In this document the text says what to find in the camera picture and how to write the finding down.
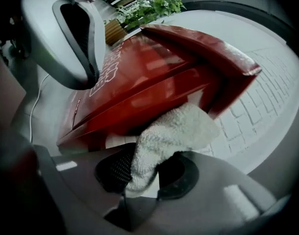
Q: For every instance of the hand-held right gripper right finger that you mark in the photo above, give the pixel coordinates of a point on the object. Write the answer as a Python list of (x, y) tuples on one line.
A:
[(213, 192)]

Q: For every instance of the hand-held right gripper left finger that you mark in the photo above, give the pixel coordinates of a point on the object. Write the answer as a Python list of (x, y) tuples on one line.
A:
[(78, 180)]

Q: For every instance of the white towel cloth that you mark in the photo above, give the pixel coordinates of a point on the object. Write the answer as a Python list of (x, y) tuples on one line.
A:
[(176, 131)]

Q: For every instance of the red fire extinguisher box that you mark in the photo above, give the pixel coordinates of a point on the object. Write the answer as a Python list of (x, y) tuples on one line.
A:
[(152, 82)]

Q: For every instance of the brown slatted wooden planter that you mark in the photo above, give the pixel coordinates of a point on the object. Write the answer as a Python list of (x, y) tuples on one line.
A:
[(114, 33)]

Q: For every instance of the green leafy plant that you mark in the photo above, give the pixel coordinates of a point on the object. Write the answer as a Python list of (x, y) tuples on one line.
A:
[(161, 1)]

